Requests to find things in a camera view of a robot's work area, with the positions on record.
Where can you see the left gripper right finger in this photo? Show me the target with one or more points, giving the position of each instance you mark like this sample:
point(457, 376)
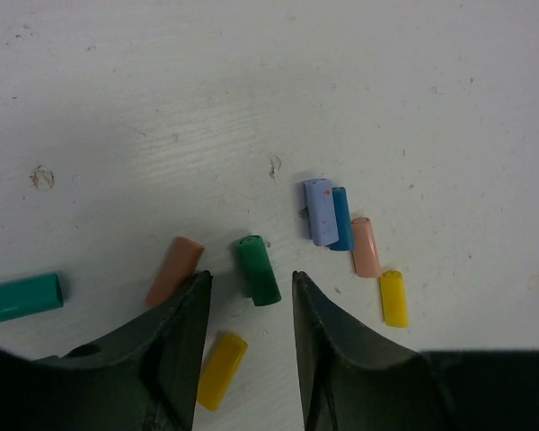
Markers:
point(352, 378)

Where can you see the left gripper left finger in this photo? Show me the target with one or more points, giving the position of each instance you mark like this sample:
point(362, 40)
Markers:
point(141, 376)

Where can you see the yellow pen cap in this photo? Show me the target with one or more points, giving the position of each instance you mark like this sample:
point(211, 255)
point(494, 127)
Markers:
point(219, 370)
point(392, 290)

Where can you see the brown pen cap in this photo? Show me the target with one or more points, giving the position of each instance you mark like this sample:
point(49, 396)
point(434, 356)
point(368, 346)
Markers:
point(180, 262)

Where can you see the peach pen cap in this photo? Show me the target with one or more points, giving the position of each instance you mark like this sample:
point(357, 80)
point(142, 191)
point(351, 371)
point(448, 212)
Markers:
point(365, 256)

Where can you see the bright green pen cap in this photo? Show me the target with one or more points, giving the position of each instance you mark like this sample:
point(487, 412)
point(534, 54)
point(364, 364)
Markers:
point(254, 262)

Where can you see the blue pen cap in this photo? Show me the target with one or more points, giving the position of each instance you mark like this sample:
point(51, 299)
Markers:
point(345, 240)

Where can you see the lavender pen cap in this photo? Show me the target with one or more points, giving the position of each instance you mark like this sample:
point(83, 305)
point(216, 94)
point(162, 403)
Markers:
point(321, 212)

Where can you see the teal pen cap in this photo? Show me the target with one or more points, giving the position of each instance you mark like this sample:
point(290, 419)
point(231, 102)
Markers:
point(30, 295)

